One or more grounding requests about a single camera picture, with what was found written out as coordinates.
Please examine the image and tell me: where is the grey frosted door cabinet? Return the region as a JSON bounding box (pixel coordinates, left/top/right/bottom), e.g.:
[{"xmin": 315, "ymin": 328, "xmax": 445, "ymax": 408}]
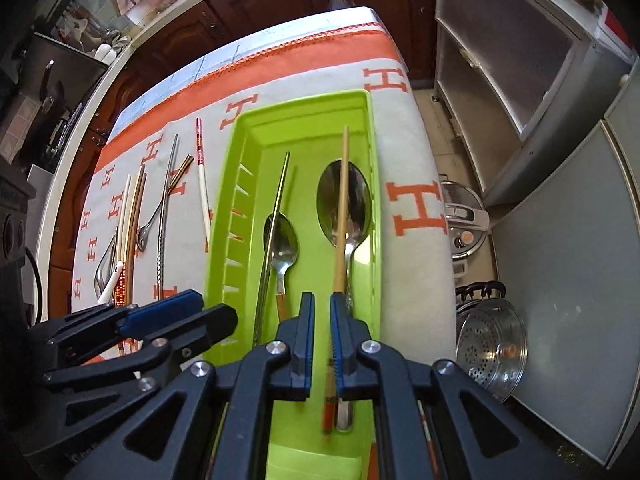
[{"xmin": 434, "ymin": 0, "xmax": 636, "ymax": 207}]

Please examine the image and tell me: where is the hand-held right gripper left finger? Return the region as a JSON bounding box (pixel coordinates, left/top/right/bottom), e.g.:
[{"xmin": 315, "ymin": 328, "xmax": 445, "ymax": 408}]
[{"xmin": 65, "ymin": 292, "xmax": 317, "ymax": 480}]

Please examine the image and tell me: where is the grey orange printed blanket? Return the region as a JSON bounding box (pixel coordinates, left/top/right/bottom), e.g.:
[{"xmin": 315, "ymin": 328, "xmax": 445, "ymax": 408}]
[{"xmin": 70, "ymin": 6, "xmax": 460, "ymax": 367}]

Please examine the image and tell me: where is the twisted steel chopstick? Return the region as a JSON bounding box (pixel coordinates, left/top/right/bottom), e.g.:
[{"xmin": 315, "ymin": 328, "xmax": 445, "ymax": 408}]
[{"xmin": 156, "ymin": 134, "xmax": 180, "ymax": 288}]

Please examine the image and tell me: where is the silver pressure cooker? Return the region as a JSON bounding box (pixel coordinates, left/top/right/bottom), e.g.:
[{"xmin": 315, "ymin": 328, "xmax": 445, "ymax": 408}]
[{"xmin": 439, "ymin": 174, "xmax": 492, "ymax": 267}]

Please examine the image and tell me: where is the large steel spoon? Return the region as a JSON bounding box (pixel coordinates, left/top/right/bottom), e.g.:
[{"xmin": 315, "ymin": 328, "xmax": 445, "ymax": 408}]
[{"xmin": 316, "ymin": 159, "xmax": 375, "ymax": 433}]

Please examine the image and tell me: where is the small thin-handled silver spoon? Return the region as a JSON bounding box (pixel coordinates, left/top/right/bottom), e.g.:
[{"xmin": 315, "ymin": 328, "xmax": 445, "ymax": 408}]
[{"xmin": 135, "ymin": 192, "xmax": 171, "ymax": 253}]

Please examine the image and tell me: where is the black stove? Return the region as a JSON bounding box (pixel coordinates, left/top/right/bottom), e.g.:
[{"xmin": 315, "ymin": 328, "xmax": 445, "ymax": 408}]
[{"xmin": 17, "ymin": 32, "xmax": 110, "ymax": 173}]

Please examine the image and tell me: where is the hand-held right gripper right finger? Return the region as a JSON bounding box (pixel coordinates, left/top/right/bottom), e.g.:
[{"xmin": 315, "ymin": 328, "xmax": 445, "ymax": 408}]
[{"xmin": 329, "ymin": 292, "xmax": 596, "ymax": 480}]

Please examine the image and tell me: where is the white handled utensil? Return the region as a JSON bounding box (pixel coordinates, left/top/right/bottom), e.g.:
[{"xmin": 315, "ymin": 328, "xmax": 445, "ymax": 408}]
[{"xmin": 97, "ymin": 261, "xmax": 126, "ymax": 306}]

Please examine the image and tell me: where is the short gold metal piece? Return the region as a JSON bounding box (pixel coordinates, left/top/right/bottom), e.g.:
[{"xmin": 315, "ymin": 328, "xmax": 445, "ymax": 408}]
[{"xmin": 171, "ymin": 155, "xmax": 195, "ymax": 190}]

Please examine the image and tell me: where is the brown wooden chopstick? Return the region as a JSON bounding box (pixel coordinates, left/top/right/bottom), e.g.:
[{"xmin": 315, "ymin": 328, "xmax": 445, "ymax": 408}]
[
  {"xmin": 125, "ymin": 162, "xmax": 147, "ymax": 308},
  {"xmin": 131, "ymin": 172, "xmax": 149, "ymax": 261}
]

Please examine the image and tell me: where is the steel fork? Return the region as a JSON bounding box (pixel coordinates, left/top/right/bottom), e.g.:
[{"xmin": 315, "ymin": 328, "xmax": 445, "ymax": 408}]
[{"xmin": 94, "ymin": 246, "xmax": 120, "ymax": 295}]

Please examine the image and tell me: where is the green plastic utensil tray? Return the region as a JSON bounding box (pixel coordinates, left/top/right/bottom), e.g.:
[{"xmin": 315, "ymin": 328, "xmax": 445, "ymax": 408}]
[{"xmin": 202, "ymin": 89, "xmax": 386, "ymax": 480}]

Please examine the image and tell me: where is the small steel spoon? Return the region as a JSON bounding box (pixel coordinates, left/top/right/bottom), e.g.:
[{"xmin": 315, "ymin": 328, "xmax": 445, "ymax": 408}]
[{"xmin": 262, "ymin": 212, "xmax": 301, "ymax": 323}]

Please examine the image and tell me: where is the steel steamer pot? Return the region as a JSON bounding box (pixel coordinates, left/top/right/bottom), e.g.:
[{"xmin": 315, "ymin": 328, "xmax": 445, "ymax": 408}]
[{"xmin": 456, "ymin": 282, "xmax": 529, "ymax": 404}]

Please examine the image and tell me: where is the plain steel chopstick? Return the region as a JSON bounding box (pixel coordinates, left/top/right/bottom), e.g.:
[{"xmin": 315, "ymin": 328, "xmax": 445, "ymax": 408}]
[{"xmin": 252, "ymin": 151, "xmax": 292, "ymax": 348}]

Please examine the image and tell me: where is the light wooden chopstick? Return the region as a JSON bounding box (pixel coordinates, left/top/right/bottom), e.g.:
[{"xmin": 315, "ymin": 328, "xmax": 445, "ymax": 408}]
[{"xmin": 322, "ymin": 126, "xmax": 351, "ymax": 436}]

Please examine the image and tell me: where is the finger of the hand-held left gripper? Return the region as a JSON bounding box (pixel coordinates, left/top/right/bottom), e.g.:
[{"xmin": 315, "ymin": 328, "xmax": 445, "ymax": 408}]
[
  {"xmin": 42, "ymin": 304, "xmax": 238, "ymax": 396},
  {"xmin": 45, "ymin": 289, "xmax": 206, "ymax": 361}
]

